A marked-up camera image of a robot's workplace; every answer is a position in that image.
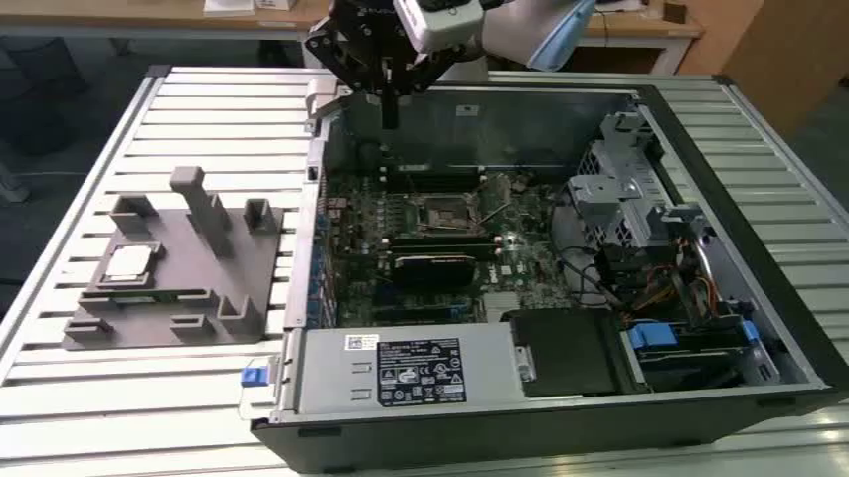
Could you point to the black RAM stick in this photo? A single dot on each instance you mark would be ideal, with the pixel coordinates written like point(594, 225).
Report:
point(451, 171)
point(438, 252)

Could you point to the silver power supply unit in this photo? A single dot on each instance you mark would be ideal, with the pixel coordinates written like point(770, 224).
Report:
point(331, 367)

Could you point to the green RAM stick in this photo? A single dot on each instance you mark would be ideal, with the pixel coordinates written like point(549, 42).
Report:
point(165, 295)

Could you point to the grey furniture foot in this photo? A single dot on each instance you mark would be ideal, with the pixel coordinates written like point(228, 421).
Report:
point(13, 189)

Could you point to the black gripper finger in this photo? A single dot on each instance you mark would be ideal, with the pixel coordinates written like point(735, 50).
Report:
point(338, 54)
point(431, 64)

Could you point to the grey parts rack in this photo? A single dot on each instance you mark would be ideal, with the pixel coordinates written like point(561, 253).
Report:
point(199, 278)

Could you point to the wooden cabinet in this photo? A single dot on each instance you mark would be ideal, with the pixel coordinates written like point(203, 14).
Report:
point(782, 49)

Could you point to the green motherboard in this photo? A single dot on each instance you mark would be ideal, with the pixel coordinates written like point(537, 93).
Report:
point(537, 293)

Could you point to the blue case latch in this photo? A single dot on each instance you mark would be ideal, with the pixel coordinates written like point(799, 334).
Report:
point(255, 377)

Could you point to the thin metal locking lever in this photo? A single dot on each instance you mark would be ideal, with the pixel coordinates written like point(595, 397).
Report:
point(496, 211)
point(412, 185)

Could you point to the black open PC case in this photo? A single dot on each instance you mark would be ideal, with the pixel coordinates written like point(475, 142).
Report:
point(464, 442)

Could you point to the black mesh trash bin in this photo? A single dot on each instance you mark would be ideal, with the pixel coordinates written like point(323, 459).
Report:
point(40, 64)

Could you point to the wooden desk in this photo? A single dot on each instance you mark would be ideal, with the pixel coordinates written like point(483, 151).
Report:
point(637, 27)

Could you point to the hard disk in blue carrier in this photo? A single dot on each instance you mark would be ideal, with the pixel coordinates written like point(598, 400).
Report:
point(650, 338)

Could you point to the CPU socket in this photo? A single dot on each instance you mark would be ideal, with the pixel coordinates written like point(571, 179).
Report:
point(440, 211)

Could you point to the white paper box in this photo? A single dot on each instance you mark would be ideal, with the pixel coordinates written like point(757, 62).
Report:
point(228, 7)

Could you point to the small white box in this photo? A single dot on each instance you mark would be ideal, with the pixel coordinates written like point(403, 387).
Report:
point(275, 4)

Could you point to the metal drive cage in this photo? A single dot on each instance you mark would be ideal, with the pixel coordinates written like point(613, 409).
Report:
point(597, 191)

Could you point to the silver chipset heat sink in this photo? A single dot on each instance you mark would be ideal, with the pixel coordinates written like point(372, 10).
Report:
point(502, 305)

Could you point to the black graphics card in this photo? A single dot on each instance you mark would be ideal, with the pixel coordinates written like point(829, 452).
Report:
point(431, 273)

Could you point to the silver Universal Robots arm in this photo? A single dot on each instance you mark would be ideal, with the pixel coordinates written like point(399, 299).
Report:
point(563, 35)

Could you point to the silver CPU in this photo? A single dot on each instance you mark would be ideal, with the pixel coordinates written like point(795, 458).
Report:
point(131, 261)

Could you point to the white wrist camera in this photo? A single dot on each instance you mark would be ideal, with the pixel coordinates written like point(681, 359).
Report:
point(444, 22)

